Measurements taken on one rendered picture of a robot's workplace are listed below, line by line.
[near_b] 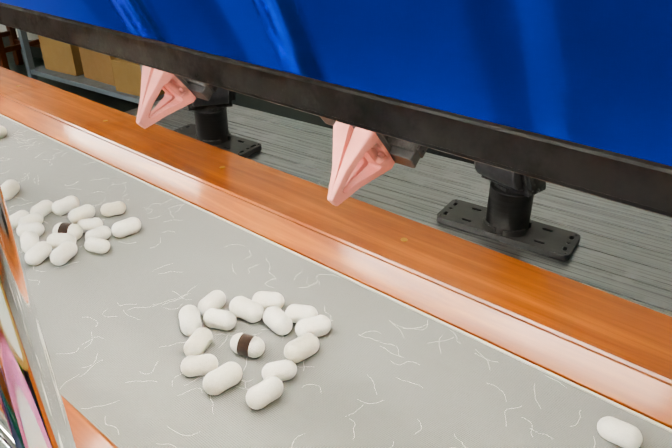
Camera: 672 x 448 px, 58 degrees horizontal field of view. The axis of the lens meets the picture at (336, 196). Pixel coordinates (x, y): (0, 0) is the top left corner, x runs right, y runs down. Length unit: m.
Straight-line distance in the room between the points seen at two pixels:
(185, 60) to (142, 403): 0.33
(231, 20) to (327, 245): 0.44
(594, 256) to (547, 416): 0.40
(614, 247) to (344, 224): 0.41
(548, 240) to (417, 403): 0.43
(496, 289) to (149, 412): 0.35
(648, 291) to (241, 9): 0.69
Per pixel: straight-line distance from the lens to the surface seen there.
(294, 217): 0.74
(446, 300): 0.63
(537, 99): 0.22
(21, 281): 0.28
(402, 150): 0.62
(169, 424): 0.54
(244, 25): 0.30
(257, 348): 0.57
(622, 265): 0.91
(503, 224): 0.90
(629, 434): 0.54
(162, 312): 0.65
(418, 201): 0.99
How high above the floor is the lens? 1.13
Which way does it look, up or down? 28 degrees down
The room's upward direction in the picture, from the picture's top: straight up
